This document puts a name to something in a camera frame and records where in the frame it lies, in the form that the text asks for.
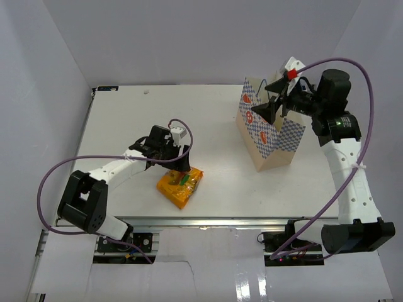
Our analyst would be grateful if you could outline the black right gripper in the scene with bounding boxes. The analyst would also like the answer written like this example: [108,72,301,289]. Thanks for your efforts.
[251,77,325,125]

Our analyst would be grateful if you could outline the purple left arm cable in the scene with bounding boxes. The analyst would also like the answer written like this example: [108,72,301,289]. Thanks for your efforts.
[37,118,195,264]

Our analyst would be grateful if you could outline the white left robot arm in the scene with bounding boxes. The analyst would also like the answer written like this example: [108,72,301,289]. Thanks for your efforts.
[57,125,192,251]

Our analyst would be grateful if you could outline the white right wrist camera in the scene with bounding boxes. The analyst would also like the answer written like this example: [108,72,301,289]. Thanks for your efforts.
[280,57,305,95]

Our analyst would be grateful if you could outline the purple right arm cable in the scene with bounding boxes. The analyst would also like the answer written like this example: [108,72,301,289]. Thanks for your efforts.
[270,57,375,260]

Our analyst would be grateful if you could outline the checkered paper bag blue handles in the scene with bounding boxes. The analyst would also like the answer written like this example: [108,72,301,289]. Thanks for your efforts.
[236,77,305,172]

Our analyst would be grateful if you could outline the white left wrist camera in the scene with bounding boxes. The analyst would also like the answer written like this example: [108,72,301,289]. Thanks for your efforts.
[170,126,187,147]

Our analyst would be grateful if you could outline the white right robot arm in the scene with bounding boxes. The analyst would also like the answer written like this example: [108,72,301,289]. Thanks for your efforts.
[252,69,395,259]

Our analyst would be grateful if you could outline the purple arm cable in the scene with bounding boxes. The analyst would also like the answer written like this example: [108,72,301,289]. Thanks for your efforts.
[37,118,195,264]
[270,57,375,260]

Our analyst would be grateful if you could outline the black XDOF label plate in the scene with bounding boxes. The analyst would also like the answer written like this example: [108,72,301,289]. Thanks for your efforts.
[96,86,119,92]

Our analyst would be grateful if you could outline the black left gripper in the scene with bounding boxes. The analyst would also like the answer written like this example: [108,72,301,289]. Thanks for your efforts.
[157,141,190,173]

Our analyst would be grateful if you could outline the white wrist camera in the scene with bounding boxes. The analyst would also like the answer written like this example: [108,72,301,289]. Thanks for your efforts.
[170,126,187,147]
[280,57,305,95]

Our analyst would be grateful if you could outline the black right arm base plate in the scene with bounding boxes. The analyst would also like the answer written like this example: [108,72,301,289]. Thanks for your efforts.
[259,229,325,267]

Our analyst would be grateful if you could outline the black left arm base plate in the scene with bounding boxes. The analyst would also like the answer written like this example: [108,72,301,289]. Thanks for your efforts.
[93,232,156,265]

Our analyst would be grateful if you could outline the orange gummy candy bag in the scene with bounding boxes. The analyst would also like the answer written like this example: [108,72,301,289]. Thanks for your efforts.
[156,167,203,210]

